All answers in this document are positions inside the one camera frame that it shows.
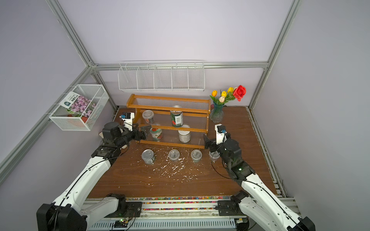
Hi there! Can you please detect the dark seed plastic jar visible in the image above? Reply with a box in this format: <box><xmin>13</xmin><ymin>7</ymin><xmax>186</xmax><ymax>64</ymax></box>
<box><xmin>209</xmin><ymin>151</ymin><xmax>220</xmax><ymax>162</ymax></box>

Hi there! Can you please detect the tomato lid round tin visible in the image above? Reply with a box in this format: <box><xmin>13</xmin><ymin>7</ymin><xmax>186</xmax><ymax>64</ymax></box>
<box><xmin>150</xmin><ymin>128</ymin><xmax>163</xmax><ymax>141</ymax></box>

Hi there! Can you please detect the red seed plastic jar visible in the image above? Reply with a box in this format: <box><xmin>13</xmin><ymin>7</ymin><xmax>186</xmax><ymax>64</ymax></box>
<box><xmin>142</xmin><ymin>110</ymin><xmax>154</xmax><ymax>124</ymax></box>

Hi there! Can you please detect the green seed plastic jar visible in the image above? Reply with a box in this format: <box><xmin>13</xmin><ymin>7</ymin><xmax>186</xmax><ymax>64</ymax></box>
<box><xmin>191</xmin><ymin>149</ymin><xmax>202</xmax><ymax>163</ymax></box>

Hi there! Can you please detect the silver green tin can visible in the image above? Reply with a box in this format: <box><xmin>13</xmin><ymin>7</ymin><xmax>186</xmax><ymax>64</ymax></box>
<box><xmin>141</xmin><ymin>149</ymin><xmax>155</xmax><ymax>165</ymax></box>

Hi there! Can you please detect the white tin can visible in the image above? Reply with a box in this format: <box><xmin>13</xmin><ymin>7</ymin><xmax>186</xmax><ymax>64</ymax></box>
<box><xmin>178</xmin><ymin>131</ymin><xmax>191</xmax><ymax>143</ymax></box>

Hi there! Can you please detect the green red tomato can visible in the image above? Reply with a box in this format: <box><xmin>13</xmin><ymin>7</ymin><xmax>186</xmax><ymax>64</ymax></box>
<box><xmin>170</xmin><ymin>111</ymin><xmax>183</xmax><ymax>128</ymax></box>

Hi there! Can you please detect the purple seed plastic jar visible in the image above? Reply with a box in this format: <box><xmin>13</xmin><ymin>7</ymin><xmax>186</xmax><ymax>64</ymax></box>
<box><xmin>168</xmin><ymin>149</ymin><xmax>180</xmax><ymax>162</ymax></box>

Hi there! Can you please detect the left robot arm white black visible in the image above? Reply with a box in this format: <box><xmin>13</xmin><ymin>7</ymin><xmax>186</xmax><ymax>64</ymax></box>
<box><xmin>36</xmin><ymin>122</ymin><xmax>152</xmax><ymax>231</ymax></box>

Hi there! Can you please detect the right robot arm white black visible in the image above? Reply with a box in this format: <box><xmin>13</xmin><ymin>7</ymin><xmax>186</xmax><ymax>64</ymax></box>
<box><xmin>203</xmin><ymin>134</ymin><xmax>316</xmax><ymax>231</ymax></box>

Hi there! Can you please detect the wooden three-tier shelf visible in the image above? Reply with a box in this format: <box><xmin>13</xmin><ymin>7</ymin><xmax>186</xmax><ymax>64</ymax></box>
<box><xmin>126</xmin><ymin>94</ymin><xmax>211</xmax><ymax>149</ymax></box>

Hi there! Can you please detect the purple flower seed packet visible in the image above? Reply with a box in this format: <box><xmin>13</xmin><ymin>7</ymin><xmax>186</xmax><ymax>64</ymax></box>
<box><xmin>59</xmin><ymin>91</ymin><xmax>96</xmax><ymax>118</ymax></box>

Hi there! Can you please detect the glass vase with flowers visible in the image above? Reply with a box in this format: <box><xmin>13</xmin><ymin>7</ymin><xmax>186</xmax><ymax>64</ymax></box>
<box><xmin>210</xmin><ymin>85</ymin><xmax>246</xmax><ymax>123</ymax></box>

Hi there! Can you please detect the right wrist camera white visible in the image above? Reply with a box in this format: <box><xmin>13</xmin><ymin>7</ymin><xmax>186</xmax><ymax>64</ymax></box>
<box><xmin>214</xmin><ymin>124</ymin><xmax>227</xmax><ymax>145</ymax></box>

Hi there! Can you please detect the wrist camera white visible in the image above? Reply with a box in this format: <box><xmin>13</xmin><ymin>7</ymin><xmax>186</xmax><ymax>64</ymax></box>
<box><xmin>214</xmin><ymin>124</ymin><xmax>227</xmax><ymax>145</ymax></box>
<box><xmin>119</xmin><ymin>112</ymin><xmax>135</xmax><ymax>131</ymax></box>

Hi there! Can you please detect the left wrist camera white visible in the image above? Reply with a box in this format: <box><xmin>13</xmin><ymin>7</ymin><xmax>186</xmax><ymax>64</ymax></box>
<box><xmin>119</xmin><ymin>112</ymin><xmax>135</xmax><ymax>131</ymax></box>

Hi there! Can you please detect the white wire side basket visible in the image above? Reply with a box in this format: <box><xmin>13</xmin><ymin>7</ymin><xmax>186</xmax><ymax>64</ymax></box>
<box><xmin>49</xmin><ymin>84</ymin><xmax>109</xmax><ymax>131</ymax></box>

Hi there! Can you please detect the white wire wall basket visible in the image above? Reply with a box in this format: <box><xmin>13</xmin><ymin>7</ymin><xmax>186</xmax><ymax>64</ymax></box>
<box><xmin>118</xmin><ymin>60</ymin><xmax>206</xmax><ymax>91</ymax></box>

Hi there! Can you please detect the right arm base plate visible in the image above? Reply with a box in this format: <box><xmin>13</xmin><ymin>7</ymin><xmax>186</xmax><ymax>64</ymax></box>
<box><xmin>215</xmin><ymin>200</ymin><xmax>245</xmax><ymax>216</ymax></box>

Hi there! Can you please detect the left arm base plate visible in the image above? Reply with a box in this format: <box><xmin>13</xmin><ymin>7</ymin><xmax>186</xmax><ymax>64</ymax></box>
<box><xmin>108</xmin><ymin>202</ymin><xmax>143</xmax><ymax>218</ymax></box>

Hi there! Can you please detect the aluminium rail frame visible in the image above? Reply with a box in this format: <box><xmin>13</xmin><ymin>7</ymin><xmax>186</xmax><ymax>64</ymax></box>
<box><xmin>54</xmin><ymin>196</ymin><xmax>303</xmax><ymax>231</ymax></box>

